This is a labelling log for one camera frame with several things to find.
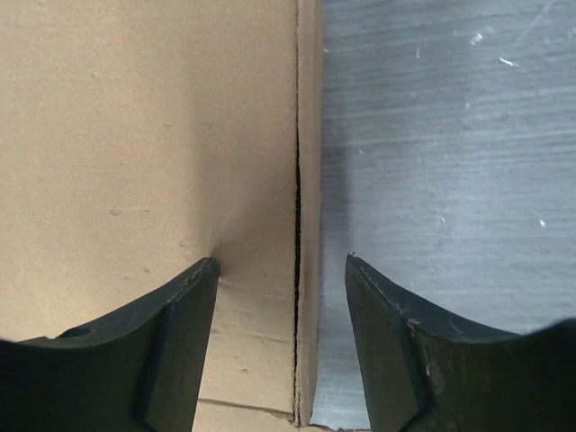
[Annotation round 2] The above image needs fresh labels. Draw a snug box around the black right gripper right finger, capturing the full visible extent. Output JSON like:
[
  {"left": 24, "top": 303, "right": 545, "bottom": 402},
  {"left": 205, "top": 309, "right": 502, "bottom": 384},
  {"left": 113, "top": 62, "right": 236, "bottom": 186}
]
[{"left": 345, "top": 256, "right": 575, "bottom": 432}]

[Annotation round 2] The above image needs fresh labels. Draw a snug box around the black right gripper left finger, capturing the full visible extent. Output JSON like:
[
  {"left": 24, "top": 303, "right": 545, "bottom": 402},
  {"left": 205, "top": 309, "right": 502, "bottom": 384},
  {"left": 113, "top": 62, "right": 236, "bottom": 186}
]
[{"left": 1, "top": 257, "right": 219, "bottom": 431}]

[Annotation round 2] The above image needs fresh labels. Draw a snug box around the brown cardboard box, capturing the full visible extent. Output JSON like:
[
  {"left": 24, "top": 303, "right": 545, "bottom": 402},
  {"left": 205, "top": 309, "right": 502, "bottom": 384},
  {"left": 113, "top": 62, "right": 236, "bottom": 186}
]
[{"left": 1, "top": 1, "right": 324, "bottom": 431}]

